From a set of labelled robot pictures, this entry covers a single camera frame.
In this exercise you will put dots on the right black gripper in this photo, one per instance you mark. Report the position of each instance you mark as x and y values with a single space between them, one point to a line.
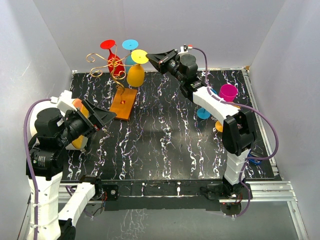
164 59

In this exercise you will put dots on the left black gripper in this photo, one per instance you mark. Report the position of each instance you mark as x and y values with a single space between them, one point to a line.
97 119

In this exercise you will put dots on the orange glass yellow base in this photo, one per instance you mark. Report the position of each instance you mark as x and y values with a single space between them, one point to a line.
136 73
220 126

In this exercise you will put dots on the teal wine glass back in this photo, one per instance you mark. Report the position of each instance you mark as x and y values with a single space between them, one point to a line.
130 45

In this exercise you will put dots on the red wine glass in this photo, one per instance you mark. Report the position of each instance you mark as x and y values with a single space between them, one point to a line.
115 64

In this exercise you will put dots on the blue wine glass front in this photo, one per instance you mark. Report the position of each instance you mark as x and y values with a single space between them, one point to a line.
203 112

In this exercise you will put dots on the magenta wine glass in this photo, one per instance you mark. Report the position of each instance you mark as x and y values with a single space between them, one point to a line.
228 92

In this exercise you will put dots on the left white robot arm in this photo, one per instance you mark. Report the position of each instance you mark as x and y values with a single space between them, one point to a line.
57 126

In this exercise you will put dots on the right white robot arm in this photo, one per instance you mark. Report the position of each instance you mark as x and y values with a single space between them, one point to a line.
238 128

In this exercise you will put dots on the orange wooden rack base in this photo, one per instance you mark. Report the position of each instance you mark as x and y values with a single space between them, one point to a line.
123 103

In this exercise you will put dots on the white cylinder drum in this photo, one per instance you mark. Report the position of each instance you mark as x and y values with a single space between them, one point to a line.
76 140

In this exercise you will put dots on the blue stapler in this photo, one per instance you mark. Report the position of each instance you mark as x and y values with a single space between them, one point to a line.
253 160

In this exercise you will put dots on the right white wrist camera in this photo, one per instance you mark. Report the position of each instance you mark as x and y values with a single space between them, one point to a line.
185 49

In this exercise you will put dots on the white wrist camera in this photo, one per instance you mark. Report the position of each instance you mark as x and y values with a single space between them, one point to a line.
62 100
185 49

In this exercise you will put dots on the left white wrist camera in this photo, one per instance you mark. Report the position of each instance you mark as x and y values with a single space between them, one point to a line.
62 100

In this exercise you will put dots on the gold wire glass rack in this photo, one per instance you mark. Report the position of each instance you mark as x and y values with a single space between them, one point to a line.
97 71

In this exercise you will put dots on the black front mounting rail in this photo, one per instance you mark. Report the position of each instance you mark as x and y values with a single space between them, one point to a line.
170 195

